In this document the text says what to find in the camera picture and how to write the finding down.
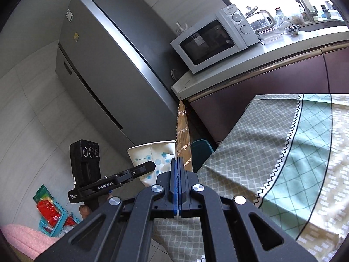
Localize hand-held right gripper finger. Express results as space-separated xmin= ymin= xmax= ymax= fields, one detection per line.
xmin=178 ymin=158 xmax=318 ymax=262
xmin=34 ymin=158 xmax=178 ymax=262

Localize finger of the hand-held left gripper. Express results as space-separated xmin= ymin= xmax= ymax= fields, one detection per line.
xmin=113 ymin=161 xmax=157 ymax=186

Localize white printed paper cup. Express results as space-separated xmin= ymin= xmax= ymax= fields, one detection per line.
xmin=127 ymin=140 xmax=177 ymax=188

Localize brown gold pastry wrapper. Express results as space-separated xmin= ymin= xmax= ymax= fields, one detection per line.
xmin=174 ymin=98 xmax=195 ymax=173

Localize person's left forearm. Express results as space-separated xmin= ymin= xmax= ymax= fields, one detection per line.
xmin=0 ymin=223 xmax=64 ymax=262

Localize person's left hand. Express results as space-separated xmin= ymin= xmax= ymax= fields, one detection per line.
xmin=79 ymin=205 xmax=92 ymax=221

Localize red snack packets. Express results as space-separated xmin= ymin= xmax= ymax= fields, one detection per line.
xmin=33 ymin=184 xmax=63 ymax=225

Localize teal plastic basket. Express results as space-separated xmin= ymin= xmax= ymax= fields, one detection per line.
xmin=38 ymin=195 xmax=83 ymax=238

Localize grey refrigerator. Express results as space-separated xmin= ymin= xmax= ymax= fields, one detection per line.
xmin=55 ymin=0 xmax=189 ymax=147

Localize patterned tablecloth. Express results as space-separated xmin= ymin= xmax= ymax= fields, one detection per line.
xmin=154 ymin=93 xmax=349 ymax=262

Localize purple kitchen cabinets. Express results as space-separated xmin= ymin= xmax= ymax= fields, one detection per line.
xmin=188 ymin=46 xmax=349 ymax=144

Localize white microwave oven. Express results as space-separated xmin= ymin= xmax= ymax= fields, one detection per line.
xmin=170 ymin=6 xmax=260 ymax=74

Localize kitchen countertop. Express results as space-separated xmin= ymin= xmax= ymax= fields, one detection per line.
xmin=171 ymin=19 xmax=349 ymax=99

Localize clear glass bowl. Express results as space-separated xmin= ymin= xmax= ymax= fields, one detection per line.
xmin=257 ymin=27 xmax=282 ymax=43

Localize glass electric kettle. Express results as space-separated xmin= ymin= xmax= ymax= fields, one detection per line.
xmin=244 ymin=5 xmax=275 ymax=29

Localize kitchen faucet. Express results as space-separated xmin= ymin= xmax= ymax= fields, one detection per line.
xmin=299 ymin=0 xmax=315 ymax=23

